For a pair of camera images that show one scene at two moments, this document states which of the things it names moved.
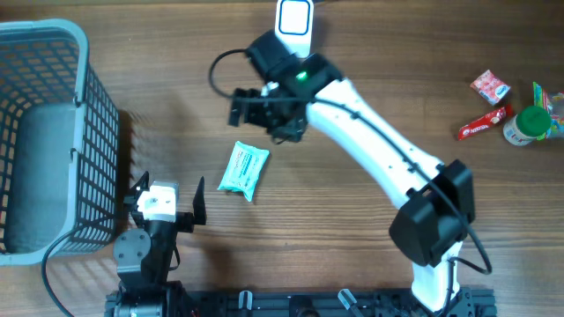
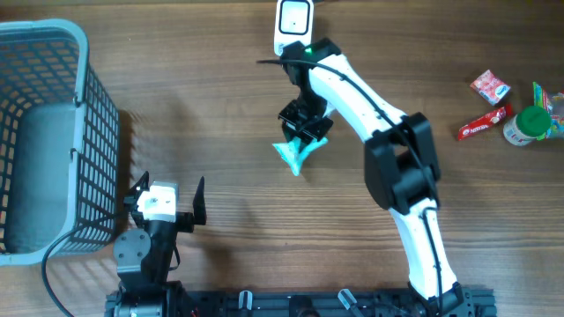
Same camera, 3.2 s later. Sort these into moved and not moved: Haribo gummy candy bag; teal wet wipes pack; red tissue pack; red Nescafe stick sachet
Moved: teal wet wipes pack
Not moved: red Nescafe stick sachet; red tissue pack; Haribo gummy candy bag
